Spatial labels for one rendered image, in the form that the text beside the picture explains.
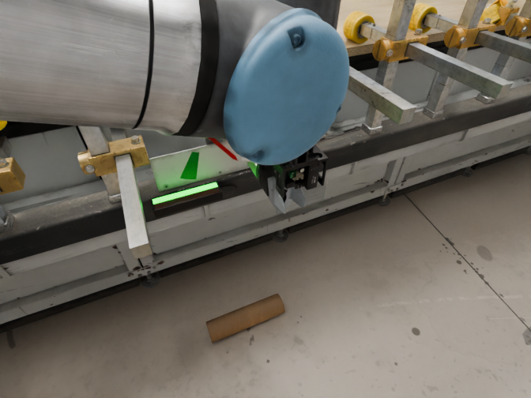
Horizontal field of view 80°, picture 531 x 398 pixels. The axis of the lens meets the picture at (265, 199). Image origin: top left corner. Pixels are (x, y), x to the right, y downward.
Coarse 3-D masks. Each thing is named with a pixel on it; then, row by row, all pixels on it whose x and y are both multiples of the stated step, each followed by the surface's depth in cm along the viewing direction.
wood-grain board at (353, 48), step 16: (352, 0) 140; (368, 0) 140; (384, 0) 140; (416, 0) 140; (432, 0) 140; (448, 0) 140; (464, 0) 140; (496, 0) 140; (384, 16) 121; (448, 16) 121; (432, 32) 107; (352, 48) 97; (368, 48) 99
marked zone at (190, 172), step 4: (192, 152) 75; (196, 152) 76; (192, 156) 76; (196, 156) 76; (188, 160) 76; (192, 160) 77; (196, 160) 77; (188, 164) 77; (192, 164) 77; (196, 164) 78; (184, 168) 77; (188, 168) 78; (192, 168) 78; (196, 168) 79; (184, 172) 78; (188, 172) 78; (192, 172) 79; (196, 172) 79; (184, 176) 79; (188, 176) 79; (192, 176) 80; (196, 176) 80
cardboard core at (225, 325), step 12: (264, 300) 125; (276, 300) 125; (240, 312) 121; (252, 312) 121; (264, 312) 122; (276, 312) 124; (216, 324) 118; (228, 324) 118; (240, 324) 119; (252, 324) 121; (216, 336) 117
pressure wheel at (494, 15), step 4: (496, 4) 104; (500, 4) 105; (488, 8) 105; (492, 8) 105; (496, 8) 104; (484, 12) 106; (488, 12) 105; (492, 12) 105; (496, 12) 104; (484, 16) 106; (488, 16) 106; (492, 16) 105; (496, 16) 104; (480, 20) 108; (492, 20) 105; (496, 20) 105; (500, 20) 105
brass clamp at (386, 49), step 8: (408, 32) 84; (384, 40) 79; (392, 40) 79; (400, 40) 79; (408, 40) 80; (416, 40) 81; (424, 40) 82; (376, 48) 82; (384, 48) 79; (392, 48) 80; (400, 48) 80; (376, 56) 82; (384, 56) 80; (392, 56) 81; (400, 56) 82
